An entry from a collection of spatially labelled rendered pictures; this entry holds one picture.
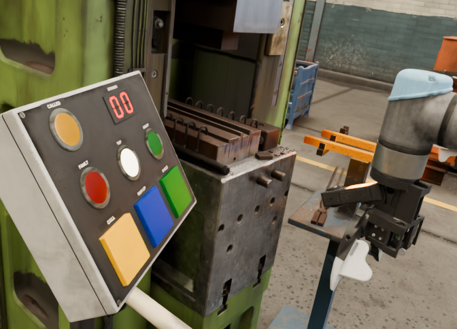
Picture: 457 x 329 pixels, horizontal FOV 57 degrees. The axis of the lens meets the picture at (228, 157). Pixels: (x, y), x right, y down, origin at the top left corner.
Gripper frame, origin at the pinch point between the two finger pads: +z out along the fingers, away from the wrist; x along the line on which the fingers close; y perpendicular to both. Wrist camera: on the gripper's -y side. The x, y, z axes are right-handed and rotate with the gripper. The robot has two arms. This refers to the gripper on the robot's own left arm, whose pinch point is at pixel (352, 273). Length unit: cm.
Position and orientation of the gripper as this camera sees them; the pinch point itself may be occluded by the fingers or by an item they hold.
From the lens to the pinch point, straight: 78.6
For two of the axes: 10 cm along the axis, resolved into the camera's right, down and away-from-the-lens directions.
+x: 7.2, -1.6, 6.7
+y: 6.8, 3.5, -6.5
